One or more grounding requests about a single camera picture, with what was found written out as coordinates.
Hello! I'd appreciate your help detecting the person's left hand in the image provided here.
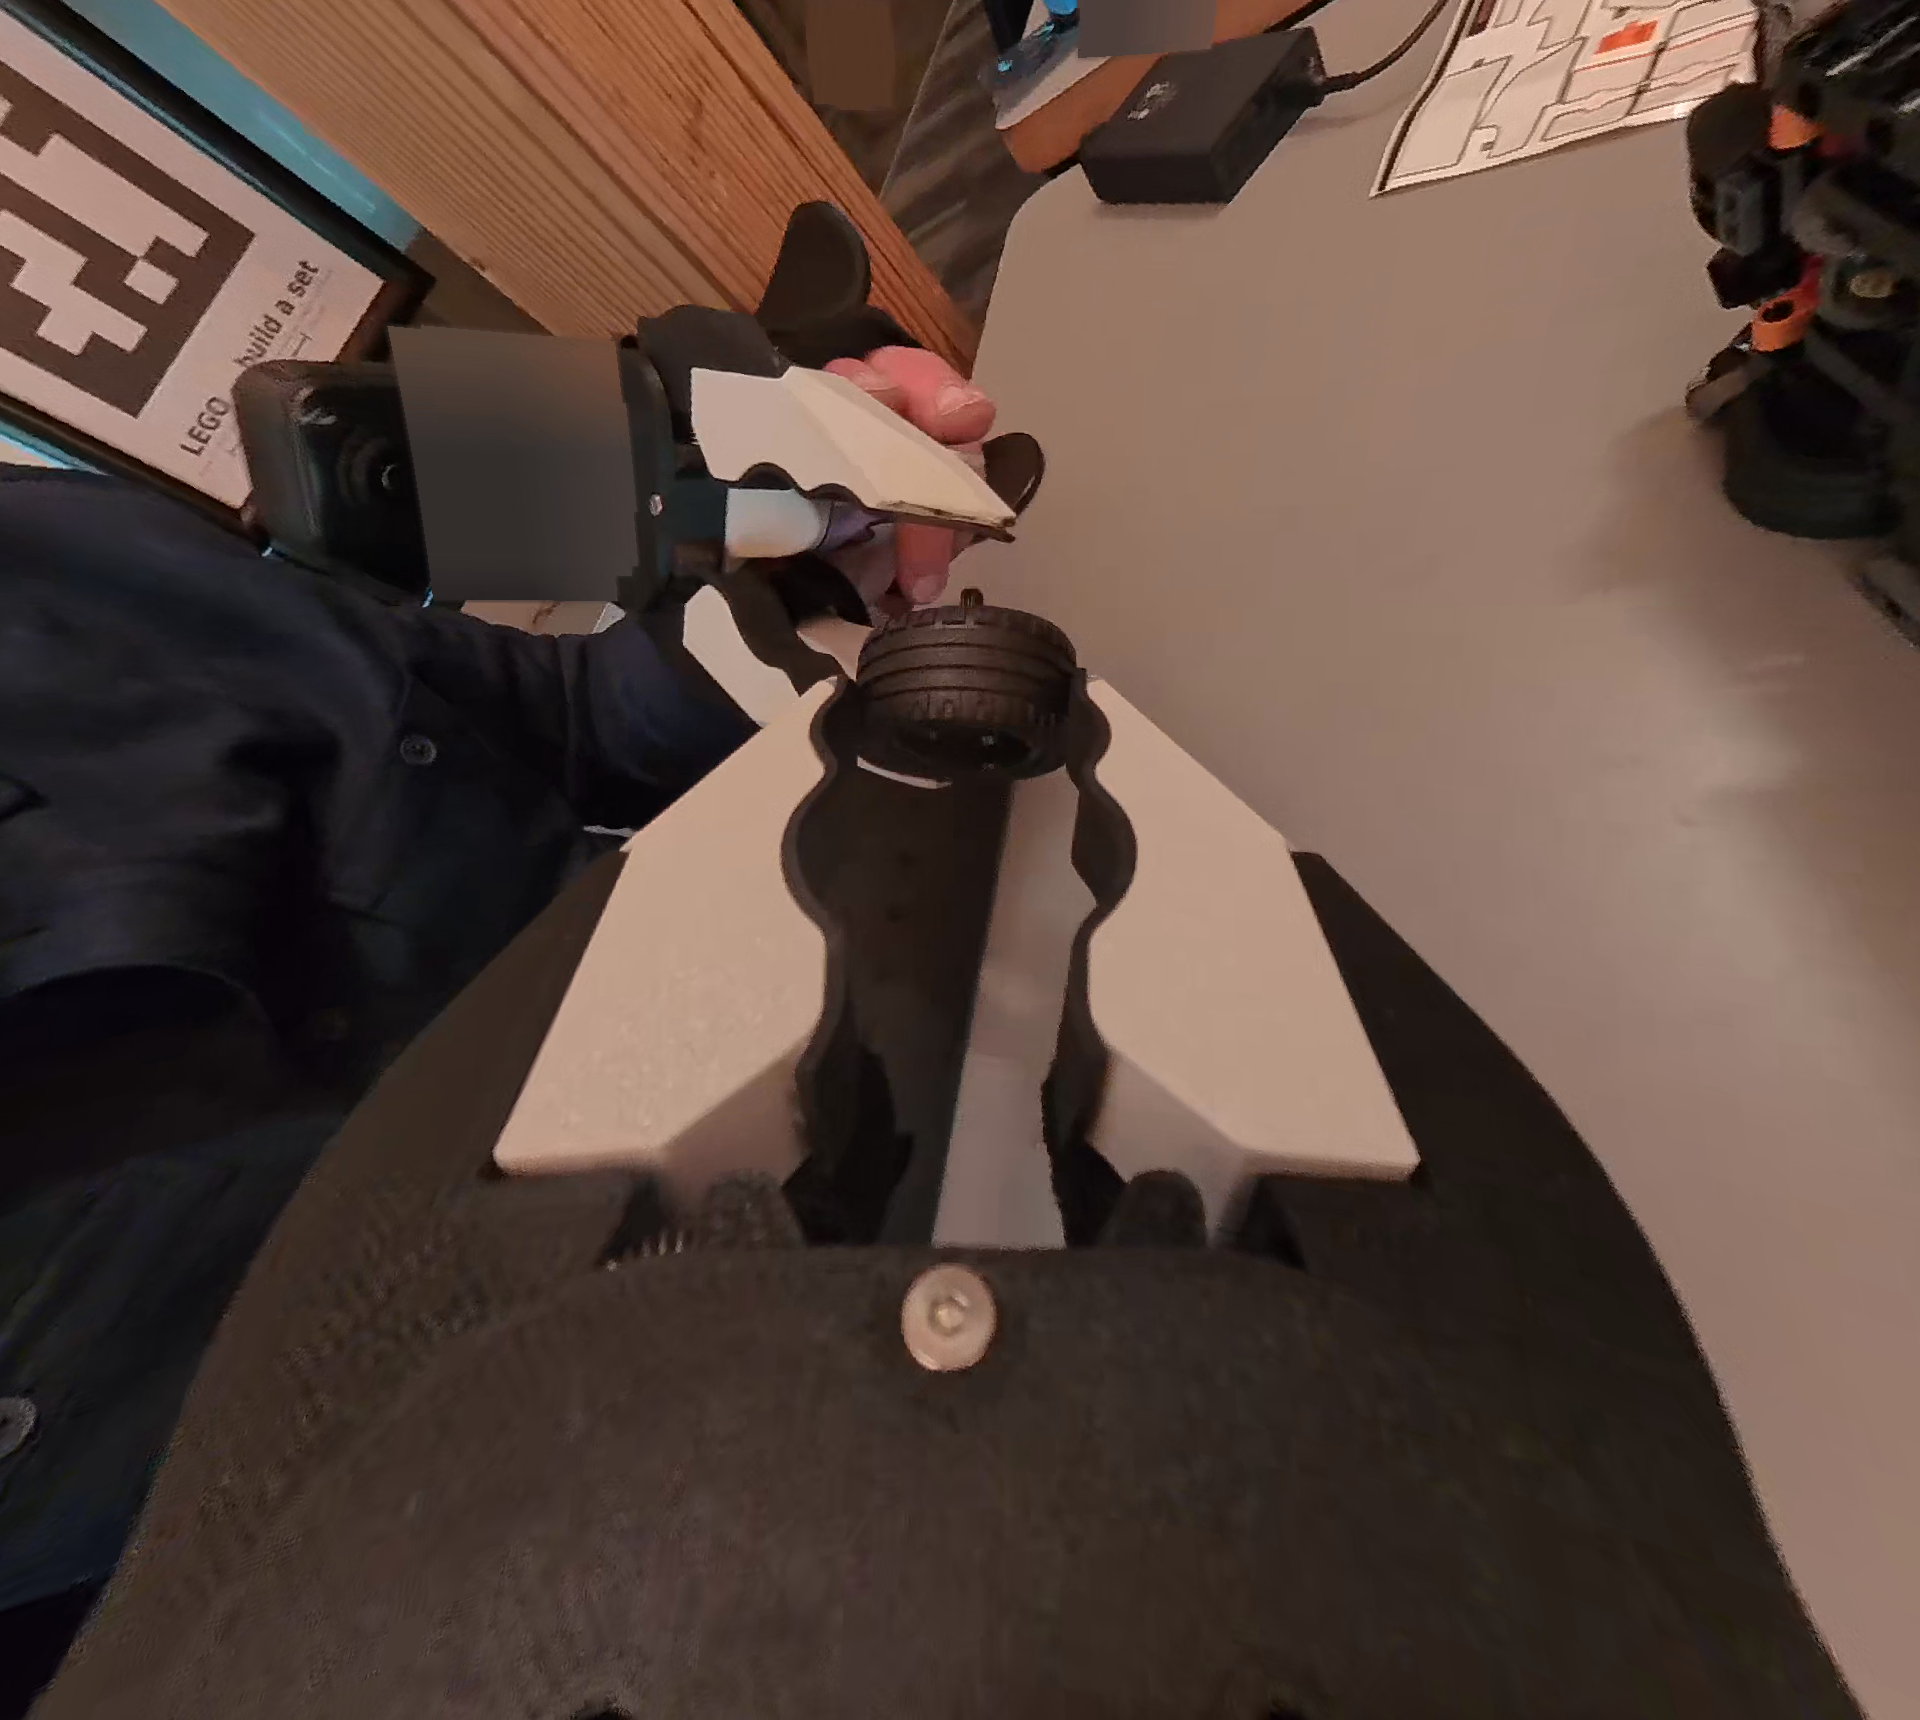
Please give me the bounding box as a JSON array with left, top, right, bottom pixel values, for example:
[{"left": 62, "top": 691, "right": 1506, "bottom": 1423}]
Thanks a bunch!
[{"left": 822, "top": 345, "right": 999, "bottom": 608}]

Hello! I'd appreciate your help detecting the thick wooden post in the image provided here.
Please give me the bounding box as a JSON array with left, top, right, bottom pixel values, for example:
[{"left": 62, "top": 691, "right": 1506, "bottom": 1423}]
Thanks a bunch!
[{"left": 0, "top": 0, "right": 977, "bottom": 372}]

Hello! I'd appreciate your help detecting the black toy wheel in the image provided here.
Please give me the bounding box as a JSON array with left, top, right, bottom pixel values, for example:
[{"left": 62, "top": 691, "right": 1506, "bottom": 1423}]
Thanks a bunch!
[{"left": 853, "top": 591, "right": 1079, "bottom": 784}]

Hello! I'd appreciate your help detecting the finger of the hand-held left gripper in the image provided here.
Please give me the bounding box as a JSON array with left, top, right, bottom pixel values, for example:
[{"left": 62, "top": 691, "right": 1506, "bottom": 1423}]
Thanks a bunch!
[
  {"left": 685, "top": 367, "right": 1021, "bottom": 545},
  {"left": 677, "top": 564, "right": 876, "bottom": 725}
]

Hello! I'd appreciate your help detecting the person's dark jacket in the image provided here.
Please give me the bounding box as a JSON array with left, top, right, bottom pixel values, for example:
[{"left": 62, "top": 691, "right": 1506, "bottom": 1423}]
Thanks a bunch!
[{"left": 0, "top": 467, "right": 648, "bottom": 1603}]

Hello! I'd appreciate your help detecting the black charger box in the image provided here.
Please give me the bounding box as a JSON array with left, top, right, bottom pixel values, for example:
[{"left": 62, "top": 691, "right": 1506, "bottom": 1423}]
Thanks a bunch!
[{"left": 1079, "top": 29, "right": 1329, "bottom": 209}]

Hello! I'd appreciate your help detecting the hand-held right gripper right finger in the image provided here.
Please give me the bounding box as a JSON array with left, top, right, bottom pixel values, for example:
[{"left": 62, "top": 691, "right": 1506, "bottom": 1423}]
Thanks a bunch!
[{"left": 1044, "top": 675, "right": 1421, "bottom": 1250}]

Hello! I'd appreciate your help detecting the grey toy car model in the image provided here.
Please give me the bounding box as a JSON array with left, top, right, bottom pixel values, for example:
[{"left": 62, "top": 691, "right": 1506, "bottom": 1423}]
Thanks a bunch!
[{"left": 1679, "top": 0, "right": 1920, "bottom": 642}]

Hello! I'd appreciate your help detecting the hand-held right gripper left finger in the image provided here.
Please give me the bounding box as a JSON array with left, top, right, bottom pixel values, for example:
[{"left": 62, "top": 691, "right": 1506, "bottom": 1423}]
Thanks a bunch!
[{"left": 491, "top": 677, "right": 917, "bottom": 1250}]

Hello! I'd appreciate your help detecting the white sticker sheet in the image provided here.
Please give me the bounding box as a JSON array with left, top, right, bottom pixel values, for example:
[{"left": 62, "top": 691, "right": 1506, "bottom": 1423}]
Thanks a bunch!
[{"left": 1368, "top": 0, "right": 1763, "bottom": 200}]

